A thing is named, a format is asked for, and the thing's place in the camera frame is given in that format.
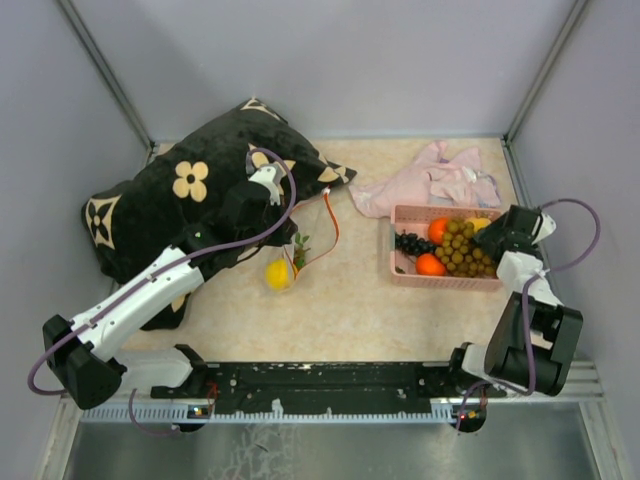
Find clear zip top bag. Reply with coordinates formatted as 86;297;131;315
264;187;341;293

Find aluminium frame post left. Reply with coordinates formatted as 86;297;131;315
54;0;156;152

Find yellow orange fruit right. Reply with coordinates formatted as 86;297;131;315
465;217;492;233

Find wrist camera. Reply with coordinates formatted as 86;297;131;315
534;211;557;244
247;163;285;204

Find orange fruit lower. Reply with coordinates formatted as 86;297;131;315
415;253;447;276

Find orange fruit upper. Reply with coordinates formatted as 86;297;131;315
426;217;449;245

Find pink plastic basket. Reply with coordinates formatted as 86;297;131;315
390;205;502;292

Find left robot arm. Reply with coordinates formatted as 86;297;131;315
40;180;297;410

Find pink crumpled cloth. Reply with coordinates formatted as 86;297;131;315
349;141;501;218

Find aluminium frame post right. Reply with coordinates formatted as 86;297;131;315
502;0;591;147

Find brown longan bunch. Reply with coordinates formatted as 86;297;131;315
434;219;497;279

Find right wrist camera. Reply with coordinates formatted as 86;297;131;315
534;211;557;244

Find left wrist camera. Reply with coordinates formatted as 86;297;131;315
247;163;285;204

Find aluminium frame post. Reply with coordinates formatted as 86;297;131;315
54;0;156;152
502;0;591;147

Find yellow lemon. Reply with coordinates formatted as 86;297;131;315
265;258;292;291

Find dark grape bunch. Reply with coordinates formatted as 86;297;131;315
394;231;437;257

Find black floral pillow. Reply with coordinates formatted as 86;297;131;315
81;98;358;331

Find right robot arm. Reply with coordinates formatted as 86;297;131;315
446;205;583;396

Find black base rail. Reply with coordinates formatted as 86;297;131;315
150;362;506;432

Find red strawberries with leaves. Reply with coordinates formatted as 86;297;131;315
293;232;310;270

